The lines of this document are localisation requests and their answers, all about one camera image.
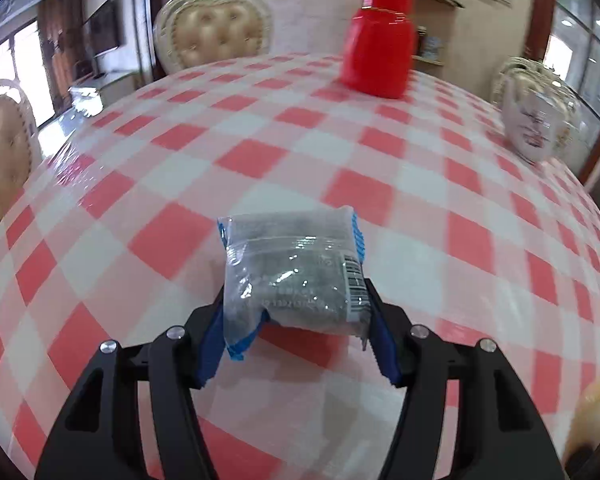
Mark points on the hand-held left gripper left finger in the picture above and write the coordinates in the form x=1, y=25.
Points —
x=210, y=350

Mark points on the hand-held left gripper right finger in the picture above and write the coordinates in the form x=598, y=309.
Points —
x=385, y=350

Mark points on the blue clear snack packet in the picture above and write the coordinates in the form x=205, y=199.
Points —
x=290, y=270

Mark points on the red checkered tablecloth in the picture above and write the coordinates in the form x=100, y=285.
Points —
x=180, y=170

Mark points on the yellow cake clear packet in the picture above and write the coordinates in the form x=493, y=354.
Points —
x=597, y=400

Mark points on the white floral teapot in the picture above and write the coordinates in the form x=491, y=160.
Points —
x=532, y=120

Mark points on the cream tufted chair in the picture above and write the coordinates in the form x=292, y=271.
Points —
x=5, y=160
x=215, y=30
x=565, y=85

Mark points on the white television cabinet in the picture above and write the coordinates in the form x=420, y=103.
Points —
x=100, y=91

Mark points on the red thermos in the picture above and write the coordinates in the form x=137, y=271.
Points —
x=377, y=45

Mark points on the tin can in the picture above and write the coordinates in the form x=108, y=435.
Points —
x=432, y=46

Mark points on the dark bottle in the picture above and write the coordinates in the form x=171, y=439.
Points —
x=421, y=41

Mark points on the brown curtains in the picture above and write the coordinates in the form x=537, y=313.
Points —
x=59, y=50

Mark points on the window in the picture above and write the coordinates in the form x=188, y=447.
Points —
x=15, y=75

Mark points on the television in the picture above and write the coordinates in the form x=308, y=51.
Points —
x=105, y=27

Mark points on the glass panel door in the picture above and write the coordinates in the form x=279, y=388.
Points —
x=592, y=35

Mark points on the wooden wall shelf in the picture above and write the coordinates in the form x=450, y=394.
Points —
x=437, y=20

